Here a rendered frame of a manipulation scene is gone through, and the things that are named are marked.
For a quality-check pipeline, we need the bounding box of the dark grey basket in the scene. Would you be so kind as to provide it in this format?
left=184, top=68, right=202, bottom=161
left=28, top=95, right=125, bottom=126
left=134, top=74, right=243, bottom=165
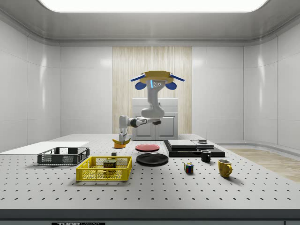
left=37, top=147, right=90, bottom=166

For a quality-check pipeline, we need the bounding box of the black mug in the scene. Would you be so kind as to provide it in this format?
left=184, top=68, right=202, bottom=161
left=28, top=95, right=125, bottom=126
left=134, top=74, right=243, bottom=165
left=200, top=150, right=212, bottom=163

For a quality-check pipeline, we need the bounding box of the flat-sided can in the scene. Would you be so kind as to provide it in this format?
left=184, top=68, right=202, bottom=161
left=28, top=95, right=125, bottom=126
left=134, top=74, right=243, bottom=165
left=103, top=159, right=117, bottom=169

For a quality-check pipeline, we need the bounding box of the red plate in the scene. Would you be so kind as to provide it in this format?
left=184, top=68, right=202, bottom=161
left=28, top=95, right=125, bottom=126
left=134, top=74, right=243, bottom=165
left=135, top=143, right=160, bottom=152

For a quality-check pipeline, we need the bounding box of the black plate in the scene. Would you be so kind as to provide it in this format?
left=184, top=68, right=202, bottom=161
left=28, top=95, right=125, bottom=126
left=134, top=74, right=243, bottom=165
left=135, top=152, right=169, bottom=167

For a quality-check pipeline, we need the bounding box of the white cabinet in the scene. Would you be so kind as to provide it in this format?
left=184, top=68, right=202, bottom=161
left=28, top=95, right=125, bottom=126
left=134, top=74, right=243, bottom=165
left=131, top=97, right=180, bottom=141

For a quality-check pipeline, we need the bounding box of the yellow basket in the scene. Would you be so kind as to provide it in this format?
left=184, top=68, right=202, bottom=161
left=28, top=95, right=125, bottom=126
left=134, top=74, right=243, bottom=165
left=75, top=156, right=133, bottom=182

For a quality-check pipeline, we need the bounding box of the yellow mug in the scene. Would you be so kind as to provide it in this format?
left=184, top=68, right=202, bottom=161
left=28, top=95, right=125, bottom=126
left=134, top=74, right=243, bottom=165
left=217, top=159, right=233, bottom=178

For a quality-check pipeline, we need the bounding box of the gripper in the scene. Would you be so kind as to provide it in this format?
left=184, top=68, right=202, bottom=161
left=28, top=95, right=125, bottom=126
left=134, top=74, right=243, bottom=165
left=118, top=128, right=129, bottom=144

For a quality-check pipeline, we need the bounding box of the black stove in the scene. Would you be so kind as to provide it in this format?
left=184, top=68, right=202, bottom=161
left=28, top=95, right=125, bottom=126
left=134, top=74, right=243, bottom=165
left=163, top=138, right=226, bottom=158

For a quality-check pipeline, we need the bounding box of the banana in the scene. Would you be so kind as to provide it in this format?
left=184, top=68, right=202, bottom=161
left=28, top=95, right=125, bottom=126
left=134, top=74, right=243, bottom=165
left=112, top=138, right=132, bottom=145

